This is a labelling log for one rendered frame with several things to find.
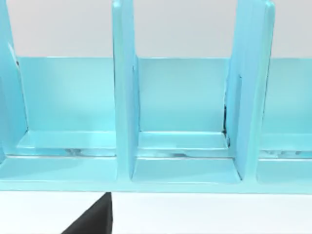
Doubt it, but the light blue rack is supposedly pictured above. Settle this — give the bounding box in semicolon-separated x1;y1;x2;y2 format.
0;0;312;194

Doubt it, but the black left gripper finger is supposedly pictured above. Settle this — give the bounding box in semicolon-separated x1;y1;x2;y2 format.
60;192;114;234

